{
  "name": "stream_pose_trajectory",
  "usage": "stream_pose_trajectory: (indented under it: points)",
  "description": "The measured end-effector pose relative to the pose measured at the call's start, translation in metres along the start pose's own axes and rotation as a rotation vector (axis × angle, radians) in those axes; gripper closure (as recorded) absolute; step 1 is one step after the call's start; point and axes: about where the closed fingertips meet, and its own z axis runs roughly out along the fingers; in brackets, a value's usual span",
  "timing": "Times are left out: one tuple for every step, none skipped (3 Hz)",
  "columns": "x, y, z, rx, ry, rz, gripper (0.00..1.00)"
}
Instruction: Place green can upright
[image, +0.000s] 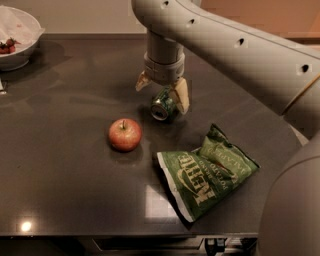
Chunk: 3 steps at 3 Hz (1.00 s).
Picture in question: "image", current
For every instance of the white napkin in bowl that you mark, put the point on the white napkin in bowl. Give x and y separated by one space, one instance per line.
19 25

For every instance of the white bowl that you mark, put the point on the white bowl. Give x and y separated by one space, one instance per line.
19 58

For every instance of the green soda can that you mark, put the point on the green soda can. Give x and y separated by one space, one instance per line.
163 107

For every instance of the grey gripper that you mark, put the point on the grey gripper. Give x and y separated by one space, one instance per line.
164 71

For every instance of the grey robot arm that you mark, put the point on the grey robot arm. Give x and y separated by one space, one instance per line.
283 75

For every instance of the red strawberries in bowl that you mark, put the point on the red strawberries in bowl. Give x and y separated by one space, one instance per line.
9 46

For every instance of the red apple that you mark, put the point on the red apple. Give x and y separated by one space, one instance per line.
124 134

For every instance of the green potato chip bag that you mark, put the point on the green potato chip bag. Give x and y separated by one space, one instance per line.
202 178

